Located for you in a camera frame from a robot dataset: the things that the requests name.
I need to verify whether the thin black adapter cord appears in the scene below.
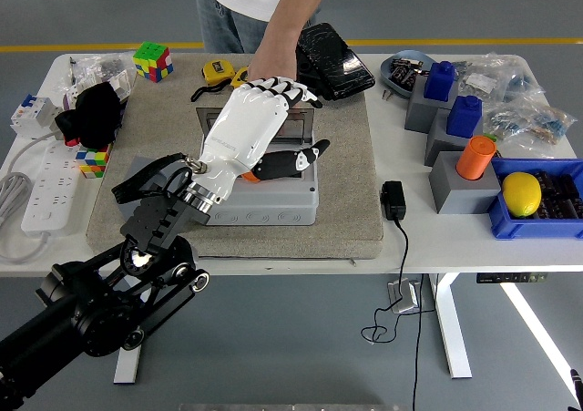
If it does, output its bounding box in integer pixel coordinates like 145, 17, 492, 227
360, 217, 411, 344

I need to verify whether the black cloth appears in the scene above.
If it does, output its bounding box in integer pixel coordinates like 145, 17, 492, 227
53, 81, 129, 150

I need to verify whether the yellow lemon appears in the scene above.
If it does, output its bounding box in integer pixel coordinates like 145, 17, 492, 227
500, 171, 542, 218

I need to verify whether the clear bag with white label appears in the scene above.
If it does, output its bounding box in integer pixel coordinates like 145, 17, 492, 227
456, 51, 520, 105

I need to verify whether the black table control panel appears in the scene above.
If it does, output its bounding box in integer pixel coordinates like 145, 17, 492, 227
476, 272, 549, 285

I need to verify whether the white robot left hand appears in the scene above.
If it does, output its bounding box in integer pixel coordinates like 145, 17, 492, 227
189, 77, 331, 202

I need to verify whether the clear bag of blue parts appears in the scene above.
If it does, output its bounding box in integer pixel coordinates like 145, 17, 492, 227
507, 71, 547, 109

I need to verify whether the white table leg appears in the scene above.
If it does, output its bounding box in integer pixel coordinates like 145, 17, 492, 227
112, 274, 154, 385
430, 272, 474, 380

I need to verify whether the grey-brown mat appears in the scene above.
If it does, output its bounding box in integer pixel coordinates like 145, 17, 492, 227
85, 54, 384, 261

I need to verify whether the hanging black cable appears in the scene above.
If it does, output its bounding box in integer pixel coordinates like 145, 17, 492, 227
412, 272, 441, 411

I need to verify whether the large colourful puzzle cube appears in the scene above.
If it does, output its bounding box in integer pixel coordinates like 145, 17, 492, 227
131, 41, 174, 84

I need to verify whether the small colourful puzzle cube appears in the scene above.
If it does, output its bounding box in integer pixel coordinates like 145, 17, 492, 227
74, 142, 112, 180

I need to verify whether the black zip pouch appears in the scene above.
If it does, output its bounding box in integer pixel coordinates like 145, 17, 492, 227
294, 22, 376, 101

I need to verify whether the grey block with round hole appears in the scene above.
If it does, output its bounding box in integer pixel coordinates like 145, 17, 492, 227
427, 149, 502, 215
118, 155, 159, 221

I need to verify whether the clear bag of dark parts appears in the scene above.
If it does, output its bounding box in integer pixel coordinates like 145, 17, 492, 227
67, 53, 138, 105

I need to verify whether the white power strip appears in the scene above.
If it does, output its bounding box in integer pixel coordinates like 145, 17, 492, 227
20, 139, 83, 238

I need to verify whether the yellow tape measure with strap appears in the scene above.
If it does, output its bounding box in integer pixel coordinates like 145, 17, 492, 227
189, 59, 236, 103

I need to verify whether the blue plastic bin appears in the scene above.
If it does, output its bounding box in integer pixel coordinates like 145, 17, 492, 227
486, 157, 583, 241

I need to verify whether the blue plastic block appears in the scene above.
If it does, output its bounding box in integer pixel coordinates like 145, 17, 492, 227
423, 59, 459, 101
445, 94, 483, 139

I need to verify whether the blue-grey dish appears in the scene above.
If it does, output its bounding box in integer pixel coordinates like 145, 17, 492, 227
379, 49, 438, 98

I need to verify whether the large clear bag of parts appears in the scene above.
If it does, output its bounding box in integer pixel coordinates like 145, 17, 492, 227
482, 96, 578, 148

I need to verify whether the white switch module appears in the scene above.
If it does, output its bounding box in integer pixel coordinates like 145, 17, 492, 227
107, 70, 133, 102

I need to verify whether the silver metal box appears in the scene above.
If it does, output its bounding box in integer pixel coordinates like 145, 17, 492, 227
386, 279, 419, 315

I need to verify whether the grey electrical box with lid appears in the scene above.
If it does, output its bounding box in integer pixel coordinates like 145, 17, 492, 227
194, 105, 319, 227

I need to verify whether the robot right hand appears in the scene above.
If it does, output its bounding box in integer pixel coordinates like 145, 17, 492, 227
567, 368, 583, 411

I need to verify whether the white cable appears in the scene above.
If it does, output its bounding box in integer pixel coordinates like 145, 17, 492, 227
0, 130, 63, 175

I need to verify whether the grey block holder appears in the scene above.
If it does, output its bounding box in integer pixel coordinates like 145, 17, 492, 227
404, 76, 458, 134
423, 108, 484, 168

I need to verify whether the white circuit breaker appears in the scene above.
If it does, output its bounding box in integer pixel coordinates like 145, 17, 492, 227
9, 94, 63, 139

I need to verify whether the black power adapter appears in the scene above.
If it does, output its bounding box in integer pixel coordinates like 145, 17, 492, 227
380, 180, 407, 221

